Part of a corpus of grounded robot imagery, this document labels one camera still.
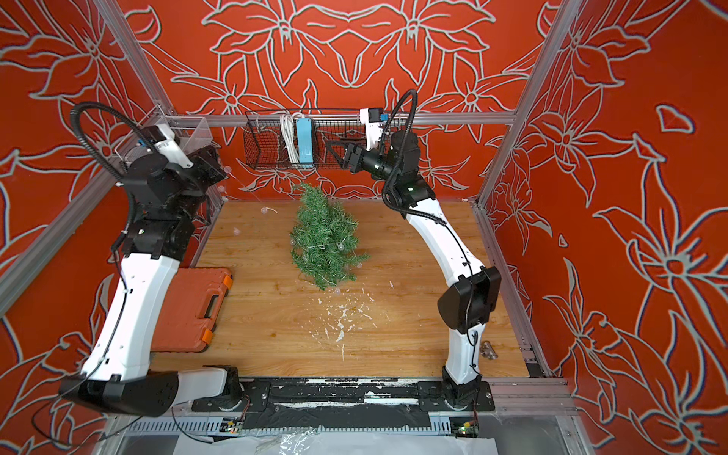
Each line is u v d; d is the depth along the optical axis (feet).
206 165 1.75
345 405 2.39
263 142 3.20
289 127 2.87
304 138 2.89
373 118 1.96
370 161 2.04
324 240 2.33
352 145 1.97
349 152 1.97
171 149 1.68
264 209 2.50
